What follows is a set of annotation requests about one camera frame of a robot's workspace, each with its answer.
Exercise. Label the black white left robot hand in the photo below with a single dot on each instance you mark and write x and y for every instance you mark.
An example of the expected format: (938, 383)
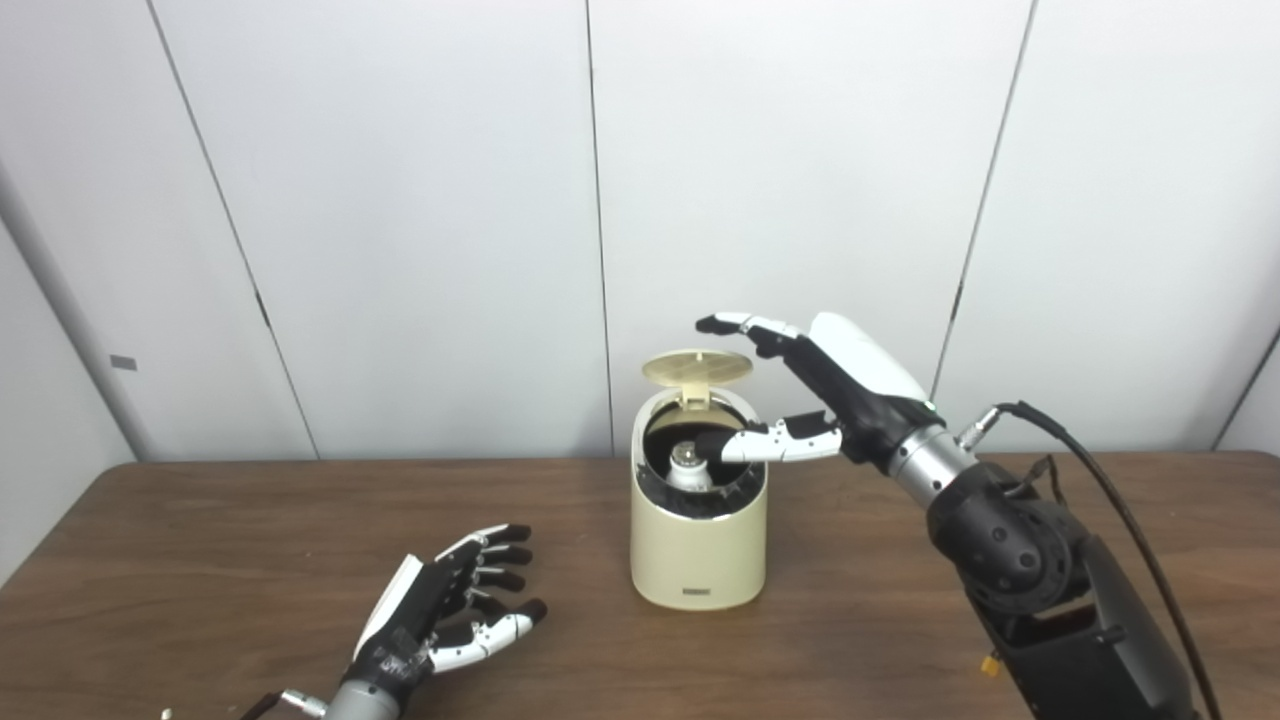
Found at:
(420, 615)

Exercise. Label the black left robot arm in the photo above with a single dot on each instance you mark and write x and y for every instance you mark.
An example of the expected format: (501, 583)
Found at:
(360, 703)

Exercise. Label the small grey wall label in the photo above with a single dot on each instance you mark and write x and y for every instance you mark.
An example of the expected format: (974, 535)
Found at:
(123, 363)

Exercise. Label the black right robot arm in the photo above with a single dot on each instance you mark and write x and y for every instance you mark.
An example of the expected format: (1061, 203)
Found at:
(1020, 550)

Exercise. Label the cream-colored bin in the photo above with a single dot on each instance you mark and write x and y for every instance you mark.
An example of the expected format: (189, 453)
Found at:
(698, 555)

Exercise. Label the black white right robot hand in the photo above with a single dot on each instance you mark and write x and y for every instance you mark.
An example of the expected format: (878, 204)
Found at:
(860, 390)

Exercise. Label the cream round bin lid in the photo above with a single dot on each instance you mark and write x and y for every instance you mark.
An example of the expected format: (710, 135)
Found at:
(697, 365)

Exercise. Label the small white plastic bottle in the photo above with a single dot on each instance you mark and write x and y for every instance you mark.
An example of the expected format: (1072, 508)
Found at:
(688, 470)

